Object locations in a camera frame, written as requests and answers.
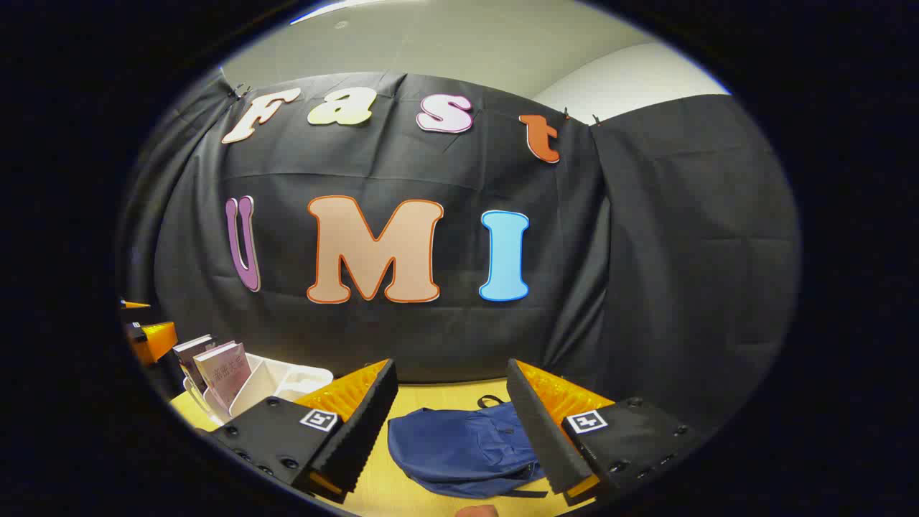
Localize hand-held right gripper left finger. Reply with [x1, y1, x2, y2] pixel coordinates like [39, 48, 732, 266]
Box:
[208, 358, 400, 504]

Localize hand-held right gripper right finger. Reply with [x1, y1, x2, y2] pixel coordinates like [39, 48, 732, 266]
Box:
[506, 358, 709, 508]

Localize dark book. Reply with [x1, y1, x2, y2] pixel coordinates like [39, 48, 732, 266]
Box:
[172, 335, 216, 394]

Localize pink book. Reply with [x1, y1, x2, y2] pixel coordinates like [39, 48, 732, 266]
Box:
[194, 341, 253, 412]

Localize blue schoolbag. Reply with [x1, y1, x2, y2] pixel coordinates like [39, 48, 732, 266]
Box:
[388, 395, 551, 500]

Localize white bookshelf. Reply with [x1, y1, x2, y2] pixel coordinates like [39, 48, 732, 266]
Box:
[183, 352, 335, 426]

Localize black backdrop cloth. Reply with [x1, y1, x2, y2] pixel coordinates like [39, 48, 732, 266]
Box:
[115, 70, 802, 432]

